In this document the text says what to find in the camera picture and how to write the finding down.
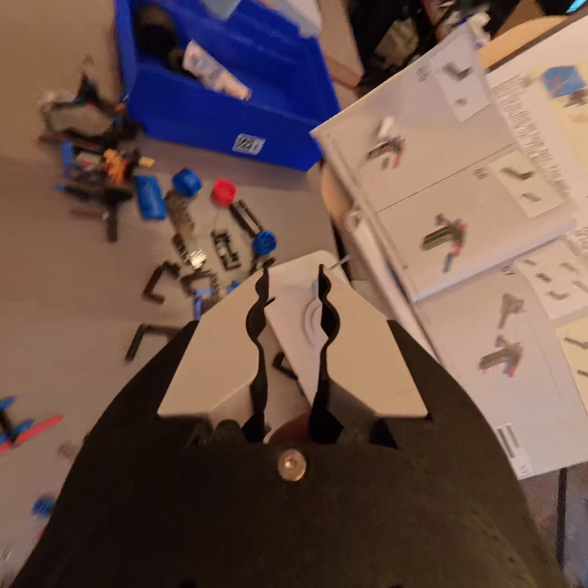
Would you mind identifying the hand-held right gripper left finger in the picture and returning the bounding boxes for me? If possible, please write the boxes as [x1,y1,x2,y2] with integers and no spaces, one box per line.
[156,269,272,444]

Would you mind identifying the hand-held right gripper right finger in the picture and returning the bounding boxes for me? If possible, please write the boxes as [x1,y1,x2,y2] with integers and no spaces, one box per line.
[309,264,429,444]

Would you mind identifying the small beam and pins assembly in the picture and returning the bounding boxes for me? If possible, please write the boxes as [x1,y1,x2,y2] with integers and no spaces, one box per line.
[0,397,64,455]

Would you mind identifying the grey desk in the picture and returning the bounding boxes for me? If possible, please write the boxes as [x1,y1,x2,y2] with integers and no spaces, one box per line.
[0,0,350,588]

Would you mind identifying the blue and black brick assembly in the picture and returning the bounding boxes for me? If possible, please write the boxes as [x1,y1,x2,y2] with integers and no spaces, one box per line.
[192,280,242,320]

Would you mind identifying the black cylindrical toy piece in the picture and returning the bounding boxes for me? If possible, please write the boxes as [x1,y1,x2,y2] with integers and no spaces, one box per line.
[228,202,262,237]

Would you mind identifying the long black beam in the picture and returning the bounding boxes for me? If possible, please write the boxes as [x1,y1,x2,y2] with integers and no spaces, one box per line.
[163,190,207,272]

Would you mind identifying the red wheel hub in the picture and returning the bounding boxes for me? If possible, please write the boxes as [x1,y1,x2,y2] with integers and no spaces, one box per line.
[210,178,239,206]

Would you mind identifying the blue ribbed panel brick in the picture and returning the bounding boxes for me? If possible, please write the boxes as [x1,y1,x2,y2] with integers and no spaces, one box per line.
[133,175,167,220]

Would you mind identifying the open instruction booklet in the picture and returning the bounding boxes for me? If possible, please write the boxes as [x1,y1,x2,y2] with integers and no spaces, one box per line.
[310,21,588,481]

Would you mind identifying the partly built toy truck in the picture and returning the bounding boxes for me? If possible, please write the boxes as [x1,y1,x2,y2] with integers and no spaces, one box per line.
[39,57,159,242]

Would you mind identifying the blue plastic bin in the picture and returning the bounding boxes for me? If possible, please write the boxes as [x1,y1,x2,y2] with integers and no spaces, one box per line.
[112,0,343,173]

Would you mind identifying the white plastic packet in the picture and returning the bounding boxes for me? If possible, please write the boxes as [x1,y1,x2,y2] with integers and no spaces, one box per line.
[181,40,252,101]

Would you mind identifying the black toy tyre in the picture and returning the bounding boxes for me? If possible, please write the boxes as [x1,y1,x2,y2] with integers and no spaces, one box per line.
[132,4,184,72]

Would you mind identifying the black rectangular frame brick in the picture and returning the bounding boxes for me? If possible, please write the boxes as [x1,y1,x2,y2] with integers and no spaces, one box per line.
[210,230,243,272]

